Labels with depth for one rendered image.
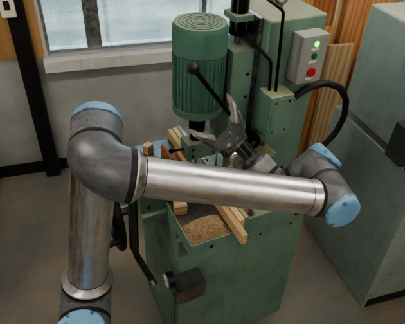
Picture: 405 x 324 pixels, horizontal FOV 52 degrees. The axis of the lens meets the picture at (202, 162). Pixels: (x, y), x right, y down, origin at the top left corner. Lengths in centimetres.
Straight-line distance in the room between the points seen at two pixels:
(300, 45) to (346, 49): 161
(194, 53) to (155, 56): 149
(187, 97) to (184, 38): 20
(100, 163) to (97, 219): 28
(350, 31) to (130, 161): 243
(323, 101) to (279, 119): 165
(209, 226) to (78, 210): 50
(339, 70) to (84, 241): 227
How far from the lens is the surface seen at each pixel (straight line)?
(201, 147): 153
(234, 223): 141
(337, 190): 102
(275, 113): 140
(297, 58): 139
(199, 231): 139
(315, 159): 111
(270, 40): 136
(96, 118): 91
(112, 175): 81
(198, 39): 127
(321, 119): 313
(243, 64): 139
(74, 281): 127
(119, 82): 287
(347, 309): 247
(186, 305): 187
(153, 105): 300
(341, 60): 299
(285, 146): 165
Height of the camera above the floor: 195
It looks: 38 degrees down
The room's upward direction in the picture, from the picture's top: 3 degrees clockwise
